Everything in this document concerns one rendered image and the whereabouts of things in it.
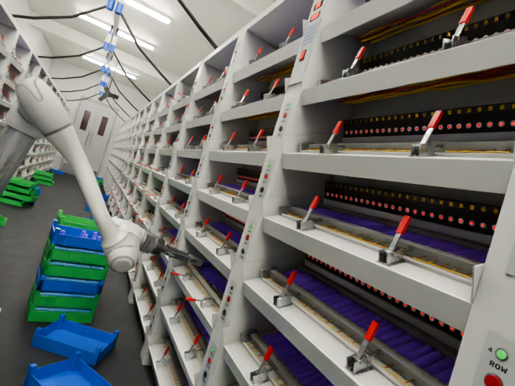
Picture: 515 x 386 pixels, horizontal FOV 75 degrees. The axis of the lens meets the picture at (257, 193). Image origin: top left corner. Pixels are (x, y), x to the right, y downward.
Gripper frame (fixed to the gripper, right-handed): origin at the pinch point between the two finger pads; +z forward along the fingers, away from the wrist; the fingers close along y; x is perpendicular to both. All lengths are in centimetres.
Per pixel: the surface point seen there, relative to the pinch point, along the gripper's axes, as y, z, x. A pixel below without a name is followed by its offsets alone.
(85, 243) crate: -46, -41, -21
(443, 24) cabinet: 83, 0, 93
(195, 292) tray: 21.6, -2.3, -7.4
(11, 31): -219, -160, 83
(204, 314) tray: 39.6, -3.5, -8.1
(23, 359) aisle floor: -10, -44, -64
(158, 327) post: -10.6, 2.3, -37.4
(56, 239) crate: -44, -54, -23
